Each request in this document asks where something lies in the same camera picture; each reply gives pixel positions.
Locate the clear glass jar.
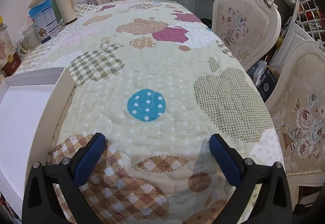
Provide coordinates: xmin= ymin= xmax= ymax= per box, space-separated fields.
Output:
xmin=16 ymin=21 xmax=41 ymax=52

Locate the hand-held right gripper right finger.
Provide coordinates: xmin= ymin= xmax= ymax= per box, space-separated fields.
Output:
xmin=209 ymin=133 xmax=295 ymax=224

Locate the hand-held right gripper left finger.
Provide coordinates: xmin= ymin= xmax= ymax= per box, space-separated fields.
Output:
xmin=22 ymin=133 xmax=106 ymax=224

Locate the yellow-lid jar with brown label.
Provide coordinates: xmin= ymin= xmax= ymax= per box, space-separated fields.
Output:
xmin=0 ymin=15 xmax=22 ymax=77

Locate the quilted patchwork tablecloth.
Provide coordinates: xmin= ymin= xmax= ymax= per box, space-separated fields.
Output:
xmin=10 ymin=0 xmax=285 ymax=224

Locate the dark cardboard box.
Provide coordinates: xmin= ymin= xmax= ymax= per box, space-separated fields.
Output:
xmin=247 ymin=60 xmax=280 ymax=103

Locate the white lattice rack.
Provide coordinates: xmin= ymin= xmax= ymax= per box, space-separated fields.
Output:
xmin=296 ymin=0 xmax=325 ymax=32

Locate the blue and white tin can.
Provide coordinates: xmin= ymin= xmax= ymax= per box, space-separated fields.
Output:
xmin=28 ymin=1 xmax=61 ymax=43

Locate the white shallow tray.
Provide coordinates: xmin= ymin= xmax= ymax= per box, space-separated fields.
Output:
xmin=0 ymin=67 xmax=77 ymax=219

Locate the cream cup with red lid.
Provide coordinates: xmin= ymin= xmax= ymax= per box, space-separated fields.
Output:
xmin=53 ymin=0 xmax=78 ymax=25

